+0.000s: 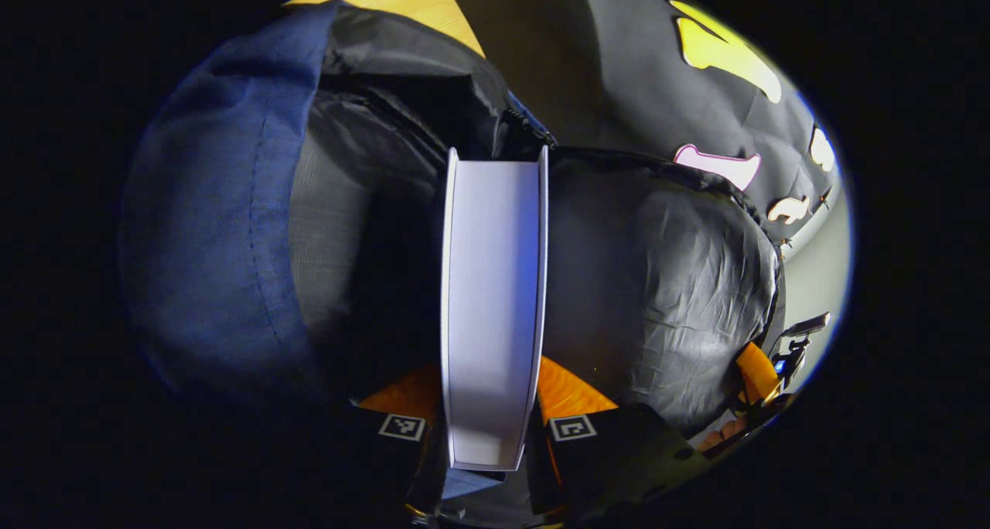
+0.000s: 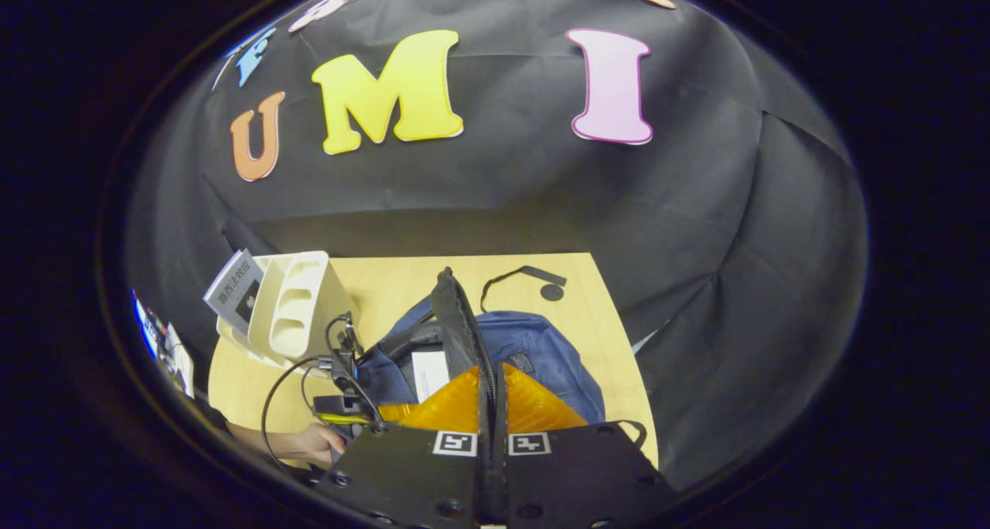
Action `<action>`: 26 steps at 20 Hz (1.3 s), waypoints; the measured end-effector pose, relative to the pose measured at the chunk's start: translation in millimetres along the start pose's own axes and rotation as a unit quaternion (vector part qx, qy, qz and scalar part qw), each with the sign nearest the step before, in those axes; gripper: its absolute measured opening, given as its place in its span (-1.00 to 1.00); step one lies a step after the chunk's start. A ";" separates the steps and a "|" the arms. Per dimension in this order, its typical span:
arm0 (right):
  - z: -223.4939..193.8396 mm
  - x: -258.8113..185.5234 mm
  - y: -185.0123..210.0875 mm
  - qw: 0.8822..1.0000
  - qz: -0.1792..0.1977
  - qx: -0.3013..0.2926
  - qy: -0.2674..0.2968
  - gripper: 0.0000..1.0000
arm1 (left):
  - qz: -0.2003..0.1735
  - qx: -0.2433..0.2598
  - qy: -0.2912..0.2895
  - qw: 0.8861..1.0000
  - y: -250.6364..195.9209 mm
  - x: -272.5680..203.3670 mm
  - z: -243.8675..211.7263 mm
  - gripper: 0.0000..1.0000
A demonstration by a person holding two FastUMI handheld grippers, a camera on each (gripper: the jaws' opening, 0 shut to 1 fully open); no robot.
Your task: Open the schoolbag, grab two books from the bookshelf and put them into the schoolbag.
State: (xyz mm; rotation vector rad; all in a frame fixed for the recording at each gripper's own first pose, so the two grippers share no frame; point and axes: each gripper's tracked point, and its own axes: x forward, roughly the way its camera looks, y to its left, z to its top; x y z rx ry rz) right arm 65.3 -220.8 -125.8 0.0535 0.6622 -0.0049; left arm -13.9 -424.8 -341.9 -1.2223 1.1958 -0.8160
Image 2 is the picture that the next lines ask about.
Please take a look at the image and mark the black cable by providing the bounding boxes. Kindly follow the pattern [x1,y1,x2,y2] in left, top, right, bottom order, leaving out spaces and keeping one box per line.
[261,312,364,468]

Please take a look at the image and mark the grey cover book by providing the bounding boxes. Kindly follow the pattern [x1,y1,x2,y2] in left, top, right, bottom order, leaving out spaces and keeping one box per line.
[203,248,265,336]

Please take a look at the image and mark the white and blue banner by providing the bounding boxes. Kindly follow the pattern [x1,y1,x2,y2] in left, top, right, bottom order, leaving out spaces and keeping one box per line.
[131,289,196,398]

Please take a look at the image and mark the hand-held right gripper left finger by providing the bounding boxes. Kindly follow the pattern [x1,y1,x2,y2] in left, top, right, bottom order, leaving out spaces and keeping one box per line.
[313,363,496,529]

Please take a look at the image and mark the blue schoolbag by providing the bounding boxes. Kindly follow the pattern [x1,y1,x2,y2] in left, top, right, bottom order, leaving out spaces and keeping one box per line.
[352,264,650,449]

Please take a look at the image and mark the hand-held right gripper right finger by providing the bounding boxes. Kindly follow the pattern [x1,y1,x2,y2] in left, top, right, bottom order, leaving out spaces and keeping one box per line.
[495,363,681,529]

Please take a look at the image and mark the white bookshelf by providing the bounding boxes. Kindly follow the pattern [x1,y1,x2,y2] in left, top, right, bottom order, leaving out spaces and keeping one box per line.
[217,251,360,369]

